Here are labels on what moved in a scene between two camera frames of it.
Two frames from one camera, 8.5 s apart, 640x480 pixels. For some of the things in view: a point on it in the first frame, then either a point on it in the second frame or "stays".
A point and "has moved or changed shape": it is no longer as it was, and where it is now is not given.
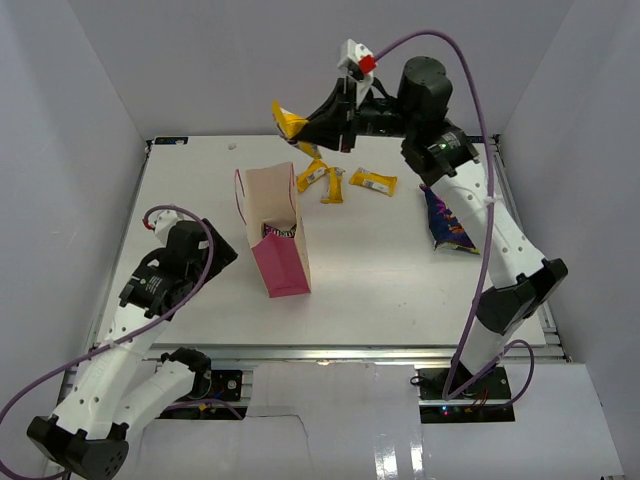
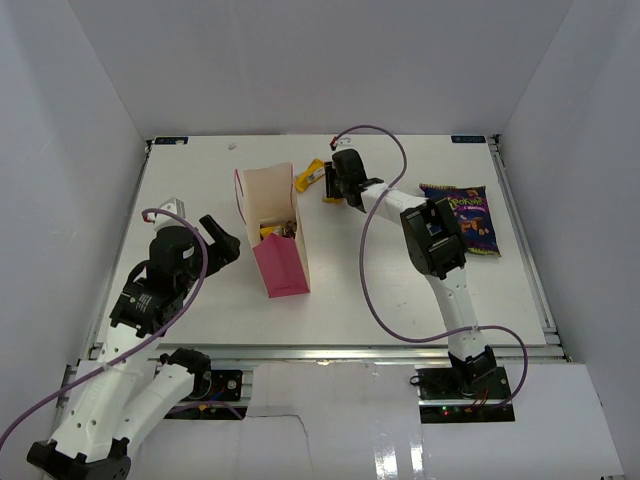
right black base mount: x=486 y=401 stays
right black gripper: x=331 y=122 -> x=332 y=174
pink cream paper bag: x=271 y=195 stays
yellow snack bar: x=381 y=183 has moved or changed shape
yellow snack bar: x=315 y=171 stays
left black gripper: x=223 y=254 stays
